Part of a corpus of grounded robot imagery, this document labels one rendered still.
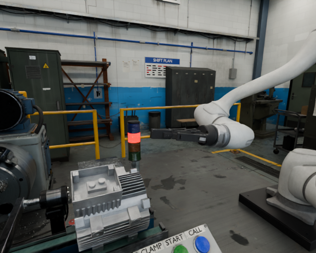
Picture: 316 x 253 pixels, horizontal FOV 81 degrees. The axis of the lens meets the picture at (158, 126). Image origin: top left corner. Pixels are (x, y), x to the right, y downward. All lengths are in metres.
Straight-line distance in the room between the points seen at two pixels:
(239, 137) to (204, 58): 6.23
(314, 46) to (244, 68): 7.24
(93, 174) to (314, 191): 0.77
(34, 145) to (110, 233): 0.57
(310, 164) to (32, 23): 5.68
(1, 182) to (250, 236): 0.91
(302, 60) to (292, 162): 0.41
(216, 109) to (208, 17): 6.49
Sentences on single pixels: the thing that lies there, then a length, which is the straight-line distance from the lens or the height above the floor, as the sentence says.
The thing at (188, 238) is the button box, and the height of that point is 1.07.
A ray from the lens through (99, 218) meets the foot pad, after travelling 0.56.
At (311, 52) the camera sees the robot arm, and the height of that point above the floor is 1.49.
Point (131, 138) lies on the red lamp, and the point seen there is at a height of 1.14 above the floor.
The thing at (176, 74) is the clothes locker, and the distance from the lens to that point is 5.75.
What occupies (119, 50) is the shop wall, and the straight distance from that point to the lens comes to 5.72.
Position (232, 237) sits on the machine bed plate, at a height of 0.80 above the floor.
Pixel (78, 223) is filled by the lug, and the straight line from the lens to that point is 0.55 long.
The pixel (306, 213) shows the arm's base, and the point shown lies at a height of 0.86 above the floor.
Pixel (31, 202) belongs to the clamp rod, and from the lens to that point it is 0.74.
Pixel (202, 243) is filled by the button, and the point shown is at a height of 1.07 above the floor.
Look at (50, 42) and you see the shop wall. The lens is 5.65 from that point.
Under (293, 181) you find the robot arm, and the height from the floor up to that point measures 0.99.
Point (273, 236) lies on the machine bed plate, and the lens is 0.96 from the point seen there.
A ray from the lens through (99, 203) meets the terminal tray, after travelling 0.53.
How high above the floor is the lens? 1.38
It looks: 12 degrees down
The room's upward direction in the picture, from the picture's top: straight up
